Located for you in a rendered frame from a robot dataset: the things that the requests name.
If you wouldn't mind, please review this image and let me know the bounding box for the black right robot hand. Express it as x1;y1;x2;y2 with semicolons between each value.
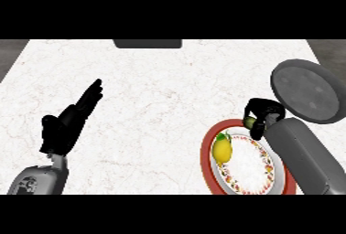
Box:
242;97;287;142

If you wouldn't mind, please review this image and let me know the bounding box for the red-rimmed patterned white plate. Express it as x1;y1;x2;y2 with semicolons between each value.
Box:
199;118;298;196

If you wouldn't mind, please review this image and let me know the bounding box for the dark grey flat appliance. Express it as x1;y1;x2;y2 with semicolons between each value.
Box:
112;38;183;49

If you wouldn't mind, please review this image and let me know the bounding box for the yellow lemon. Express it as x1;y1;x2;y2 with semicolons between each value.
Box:
211;131;233;165

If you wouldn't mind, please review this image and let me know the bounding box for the green squash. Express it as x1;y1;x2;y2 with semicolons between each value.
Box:
244;116;259;129

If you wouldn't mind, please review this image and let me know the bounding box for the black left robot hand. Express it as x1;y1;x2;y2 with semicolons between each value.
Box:
40;78;103;157

